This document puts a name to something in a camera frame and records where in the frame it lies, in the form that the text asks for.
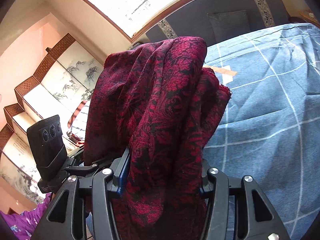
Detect dark grey bed headboard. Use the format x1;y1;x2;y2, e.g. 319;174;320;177
146;0;289;46

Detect blue checked bed cover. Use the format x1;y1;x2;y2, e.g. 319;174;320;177
202;24;319;239

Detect purple patterned sleeve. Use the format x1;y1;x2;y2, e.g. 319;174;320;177
1;192;55;239

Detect round wooden side table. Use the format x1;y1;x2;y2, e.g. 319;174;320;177
289;10;320;28

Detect dark red patterned sweater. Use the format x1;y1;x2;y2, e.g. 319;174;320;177
84;37;231;239

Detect dark grey pillow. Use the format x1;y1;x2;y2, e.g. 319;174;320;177
207;10;251;43

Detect white checked cloth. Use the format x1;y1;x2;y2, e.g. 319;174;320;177
67;100;90;140

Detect painted folding screen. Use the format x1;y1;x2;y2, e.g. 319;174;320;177
1;34;103;204

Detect pink and orange clothes pile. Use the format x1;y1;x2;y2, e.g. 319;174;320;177
67;132;85;147

